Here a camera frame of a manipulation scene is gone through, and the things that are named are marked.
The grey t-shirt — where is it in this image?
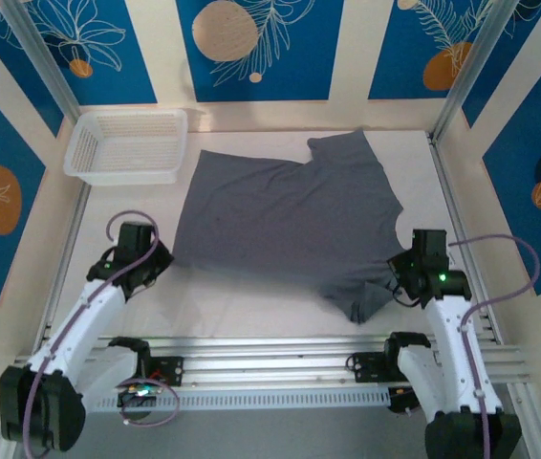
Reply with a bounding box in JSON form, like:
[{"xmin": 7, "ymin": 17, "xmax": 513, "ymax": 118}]
[{"xmin": 170, "ymin": 127, "xmax": 405, "ymax": 326}]

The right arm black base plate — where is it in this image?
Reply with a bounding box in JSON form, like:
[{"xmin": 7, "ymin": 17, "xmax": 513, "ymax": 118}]
[{"xmin": 352, "ymin": 351, "xmax": 408, "ymax": 383}]

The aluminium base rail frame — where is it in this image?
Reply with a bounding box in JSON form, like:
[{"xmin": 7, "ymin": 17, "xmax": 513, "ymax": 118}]
[{"xmin": 5, "ymin": 334, "xmax": 537, "ymax": 396}]

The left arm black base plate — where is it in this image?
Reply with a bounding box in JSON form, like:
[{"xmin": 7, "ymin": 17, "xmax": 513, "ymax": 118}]
[{"xmin": 97, "ymin": 356, "xmax": 185, "ymax": 388}]

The aluminium side rail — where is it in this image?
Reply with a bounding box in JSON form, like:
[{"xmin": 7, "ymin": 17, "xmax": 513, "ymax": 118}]
[
  {"xmin": 50, "ymin": 119, "xmax": 94, "ymax": 307},
  {"xmin": 426, "ymin": 132, "xmax": 504, "ymax": 345}
]

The white plastic mesh basket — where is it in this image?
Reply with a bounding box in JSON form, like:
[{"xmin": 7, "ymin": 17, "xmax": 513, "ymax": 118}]
[{"xmin": 63, "ymin": 108, "xmax": 189, "ymax": 186}]

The aluminium corner post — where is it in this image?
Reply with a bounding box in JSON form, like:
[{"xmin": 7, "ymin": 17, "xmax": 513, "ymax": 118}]
[
  {"xmin": 430, "ymin": 0, "xmax": 513, "ymax": 144},
  {"xmin": 0, "ymin": 0, "xmax": 83, "ymax": 123}
]

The thin black wire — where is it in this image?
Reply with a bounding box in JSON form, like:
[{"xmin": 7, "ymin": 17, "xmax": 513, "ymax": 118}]
[{"xmin": 391, "ymin": 279, "xmax": 422, "ymax": 308}]

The grey slotted cable duct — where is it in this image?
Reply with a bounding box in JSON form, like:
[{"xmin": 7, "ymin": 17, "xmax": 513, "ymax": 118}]
[{"xmin": 26, "ymin": 387, "xmax": 392, "ymax": 413}]

